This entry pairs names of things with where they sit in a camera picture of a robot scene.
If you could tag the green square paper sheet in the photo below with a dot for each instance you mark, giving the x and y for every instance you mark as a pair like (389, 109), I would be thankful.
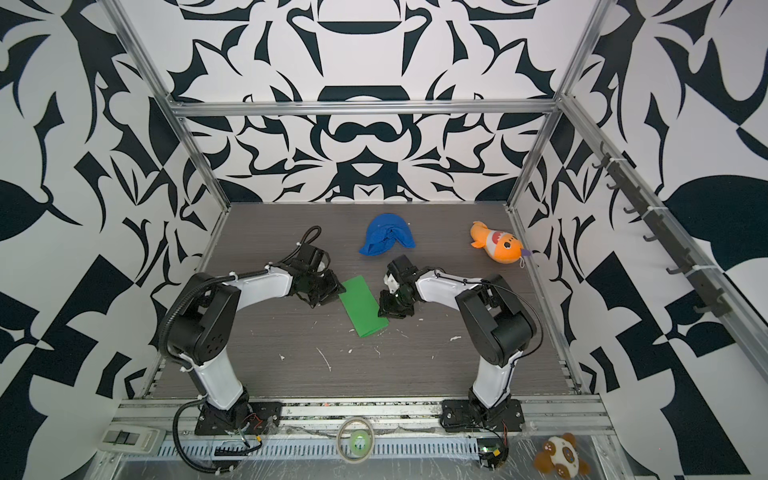
(362, 308)

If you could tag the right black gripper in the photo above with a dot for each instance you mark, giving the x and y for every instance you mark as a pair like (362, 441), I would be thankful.
(387, 309)

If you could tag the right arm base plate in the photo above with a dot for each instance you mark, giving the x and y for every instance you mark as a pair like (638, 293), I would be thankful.
(459, 415)

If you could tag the black hook rail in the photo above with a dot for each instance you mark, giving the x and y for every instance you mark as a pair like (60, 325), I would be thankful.
(665, 230)

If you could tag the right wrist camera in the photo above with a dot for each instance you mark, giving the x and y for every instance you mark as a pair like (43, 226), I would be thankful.
(391, 283)

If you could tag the aluminium front rail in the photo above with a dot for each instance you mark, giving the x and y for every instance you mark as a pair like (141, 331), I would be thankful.
(544, 414)

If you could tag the white tape roll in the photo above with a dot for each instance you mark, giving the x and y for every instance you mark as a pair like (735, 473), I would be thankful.
(342, 439)

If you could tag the orange fish plush toy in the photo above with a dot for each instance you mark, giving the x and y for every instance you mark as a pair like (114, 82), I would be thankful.
(501, 246)

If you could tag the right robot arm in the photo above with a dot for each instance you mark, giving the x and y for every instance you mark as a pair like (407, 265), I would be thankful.
(497, 321)

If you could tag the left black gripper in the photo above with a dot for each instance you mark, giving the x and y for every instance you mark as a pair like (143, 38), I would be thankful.
(336, 289)

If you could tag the small black electronics box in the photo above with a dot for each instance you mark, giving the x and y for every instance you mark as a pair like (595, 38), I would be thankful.
(492, 453)

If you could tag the blue crumpled cloth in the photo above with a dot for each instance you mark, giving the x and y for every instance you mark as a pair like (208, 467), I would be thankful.
(384, 232)

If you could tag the brown white plush toy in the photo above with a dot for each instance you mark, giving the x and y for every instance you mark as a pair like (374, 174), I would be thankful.
(559, 455)

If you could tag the white power strip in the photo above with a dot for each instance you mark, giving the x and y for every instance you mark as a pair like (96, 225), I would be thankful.
(132, 439)

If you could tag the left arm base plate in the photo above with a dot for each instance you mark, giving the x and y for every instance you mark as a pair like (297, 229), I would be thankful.
(252, 418)

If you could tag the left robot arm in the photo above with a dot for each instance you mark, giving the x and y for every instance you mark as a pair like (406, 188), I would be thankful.
(195, 331)

